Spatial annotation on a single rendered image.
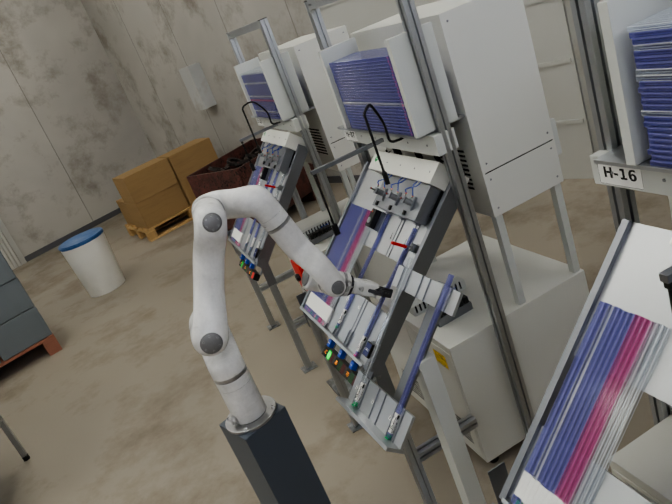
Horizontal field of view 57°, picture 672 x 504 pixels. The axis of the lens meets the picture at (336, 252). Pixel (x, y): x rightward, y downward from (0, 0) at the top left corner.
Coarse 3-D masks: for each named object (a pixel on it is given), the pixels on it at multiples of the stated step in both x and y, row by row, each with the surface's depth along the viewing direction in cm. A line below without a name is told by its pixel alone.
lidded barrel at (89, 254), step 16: (80, 240) 620; (96, 240) 623; (64, 256) 625; (80, 256) 618; (96, 256) 624; (112, 256) 642; (80, 272) 627; (96, 272) 627; (112, 272) 638; (96, 288) 634; (112, 288) 639
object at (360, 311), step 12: (360, 300) 236; (336, 312) 249; (348, 312) 241; (360, 312) 233; (372, 312) 226; (384, 312) 219; (336, 324) 245; (348, 324) 237; (360, 324) 230; (336, 336) 242; (348, 336) 234; (360, 336) 227; (372, 336) 220
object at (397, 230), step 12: (372, 180) 263; (360, 192) 269; (372, 192) 260; (360, 204) 265; (396, 216) 236; (396, 228) 233; (408, 228) 225; (420, 228) 219; (372, 240) 245; (384, 240) 237; (396, 240) 229; (420, 240) 216; (384, 252) 234; (396, 252) 226; (408, 252) 220
